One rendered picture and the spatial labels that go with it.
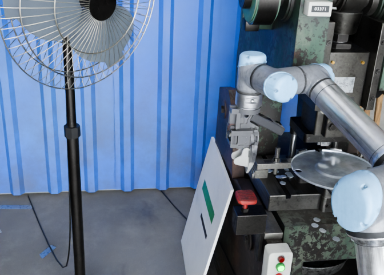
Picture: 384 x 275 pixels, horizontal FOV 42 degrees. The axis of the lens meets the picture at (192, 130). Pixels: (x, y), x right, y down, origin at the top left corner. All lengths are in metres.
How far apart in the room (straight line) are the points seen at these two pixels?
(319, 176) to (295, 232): 0.20
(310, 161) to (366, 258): 0.70
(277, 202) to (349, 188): 0.64
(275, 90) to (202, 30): 1.48
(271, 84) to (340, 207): 0.36
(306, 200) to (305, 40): 0.54
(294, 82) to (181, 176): 1.84
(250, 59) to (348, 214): 0.50
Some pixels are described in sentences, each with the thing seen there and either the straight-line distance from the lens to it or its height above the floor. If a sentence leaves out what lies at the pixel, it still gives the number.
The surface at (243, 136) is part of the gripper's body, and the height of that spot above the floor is 0.97.
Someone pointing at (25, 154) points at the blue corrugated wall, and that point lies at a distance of 2.96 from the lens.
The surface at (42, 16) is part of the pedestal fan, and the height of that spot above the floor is 1.26.
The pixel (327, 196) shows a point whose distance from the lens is 1.72.
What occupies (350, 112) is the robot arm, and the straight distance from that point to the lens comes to 1.28.
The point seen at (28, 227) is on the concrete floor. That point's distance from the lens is 2.81.
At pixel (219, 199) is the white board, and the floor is 0.48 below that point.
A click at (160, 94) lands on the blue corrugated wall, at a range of 2.79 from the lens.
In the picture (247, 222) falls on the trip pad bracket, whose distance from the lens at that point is 1.57.
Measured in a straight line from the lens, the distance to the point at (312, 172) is 1.70.
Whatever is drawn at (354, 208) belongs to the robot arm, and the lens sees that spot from 1.08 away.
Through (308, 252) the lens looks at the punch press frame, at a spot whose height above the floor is 0.54.
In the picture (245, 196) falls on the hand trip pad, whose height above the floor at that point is 0.76.
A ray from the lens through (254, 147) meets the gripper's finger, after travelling 1.44.
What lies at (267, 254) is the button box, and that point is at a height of 0.61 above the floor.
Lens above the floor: 1.54
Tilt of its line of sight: 23 degrees down
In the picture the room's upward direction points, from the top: 3 degrees clockwise
